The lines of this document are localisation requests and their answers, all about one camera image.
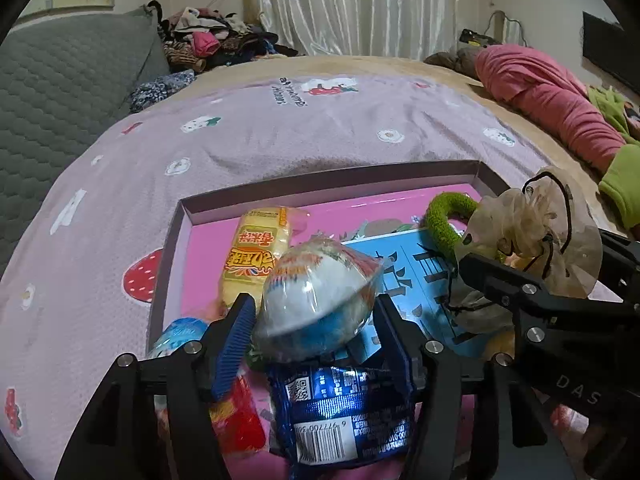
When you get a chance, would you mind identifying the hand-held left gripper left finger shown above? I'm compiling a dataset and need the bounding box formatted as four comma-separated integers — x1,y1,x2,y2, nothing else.
55,292,260,480

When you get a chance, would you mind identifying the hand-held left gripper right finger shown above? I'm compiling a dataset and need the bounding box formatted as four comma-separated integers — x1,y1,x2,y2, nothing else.
372,292,571,480

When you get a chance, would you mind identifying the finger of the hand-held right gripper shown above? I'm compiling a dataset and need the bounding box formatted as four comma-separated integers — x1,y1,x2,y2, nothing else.
597,230,640,306
458,252,556,348

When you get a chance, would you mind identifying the beige organza hair scrunchie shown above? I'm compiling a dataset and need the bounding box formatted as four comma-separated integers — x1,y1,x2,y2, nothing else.
447,165,603,333

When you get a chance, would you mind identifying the red egg toy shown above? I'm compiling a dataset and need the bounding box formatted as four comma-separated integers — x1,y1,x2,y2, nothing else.
150,316,268,458

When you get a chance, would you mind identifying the blue cookie packet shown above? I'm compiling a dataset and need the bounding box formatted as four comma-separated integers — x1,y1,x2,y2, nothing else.
267,360,416,471

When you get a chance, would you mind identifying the green fuzzy hair scrunchie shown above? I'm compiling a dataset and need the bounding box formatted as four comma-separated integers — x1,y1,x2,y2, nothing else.
425,191,483,266

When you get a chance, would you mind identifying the large yellow cake packet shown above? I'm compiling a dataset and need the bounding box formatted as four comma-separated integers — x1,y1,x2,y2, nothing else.
218,206,311,313

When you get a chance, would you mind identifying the blue white egg toy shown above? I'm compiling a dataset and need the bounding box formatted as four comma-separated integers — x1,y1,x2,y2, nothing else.
252,237,385,363

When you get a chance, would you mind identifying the shallow brown cardboard box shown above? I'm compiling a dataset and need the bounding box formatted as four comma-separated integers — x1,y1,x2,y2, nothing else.
146,160,601,480

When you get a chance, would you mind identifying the green fleece blanket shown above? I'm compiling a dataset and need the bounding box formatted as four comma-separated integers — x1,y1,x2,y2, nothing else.
585,85,640,231

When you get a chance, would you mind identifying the pink and blue book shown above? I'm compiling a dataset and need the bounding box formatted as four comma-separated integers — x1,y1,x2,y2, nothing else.
180,182,601,461

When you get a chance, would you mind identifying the pink quilt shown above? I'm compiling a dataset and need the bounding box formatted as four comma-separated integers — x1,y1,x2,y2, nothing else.
474,44,628,173

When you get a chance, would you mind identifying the black television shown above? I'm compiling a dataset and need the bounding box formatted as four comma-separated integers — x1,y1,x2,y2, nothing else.
581,10,640,86

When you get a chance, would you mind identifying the dark brown cloth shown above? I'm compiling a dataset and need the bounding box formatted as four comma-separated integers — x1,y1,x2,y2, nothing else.
424,46,483,78

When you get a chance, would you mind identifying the black yellow bag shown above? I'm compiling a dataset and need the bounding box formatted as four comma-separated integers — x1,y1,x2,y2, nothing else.
459,28,496,46

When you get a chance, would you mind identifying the dark floral cloth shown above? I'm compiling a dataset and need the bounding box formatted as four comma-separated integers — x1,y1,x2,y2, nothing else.
129,70,196,113

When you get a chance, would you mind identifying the grey quilted headboard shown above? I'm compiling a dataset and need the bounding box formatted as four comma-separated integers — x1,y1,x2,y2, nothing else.
0,7,171,281

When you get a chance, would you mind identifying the pile of clothes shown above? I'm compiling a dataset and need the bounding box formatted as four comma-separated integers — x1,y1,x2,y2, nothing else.
160,2,301,73

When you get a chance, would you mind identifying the white curtain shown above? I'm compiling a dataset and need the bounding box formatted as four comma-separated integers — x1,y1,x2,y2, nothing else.
245,0,461,61

